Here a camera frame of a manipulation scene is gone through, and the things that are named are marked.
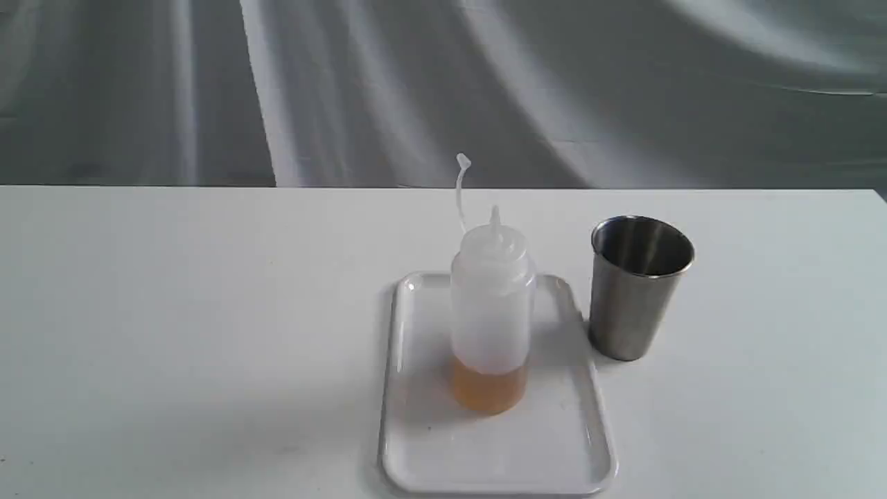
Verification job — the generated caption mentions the translucent plastic squeeze bottle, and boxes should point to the translucent plastic squeeze bottle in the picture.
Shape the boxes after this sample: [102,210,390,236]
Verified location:
[450,152,536,416]

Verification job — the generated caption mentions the stainless steel cup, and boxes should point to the stainless steel cup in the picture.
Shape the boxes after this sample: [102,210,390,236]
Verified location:
[587,215,696,361]

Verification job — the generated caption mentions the white rectangular plastic tray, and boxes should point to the white rectangular plastic tray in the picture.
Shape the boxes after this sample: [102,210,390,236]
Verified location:
[378,272,619,498]

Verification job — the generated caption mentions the grey draped backdrop cloth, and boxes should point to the grey draped backdrop cloth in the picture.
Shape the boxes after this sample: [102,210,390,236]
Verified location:
[1,1,886,195]

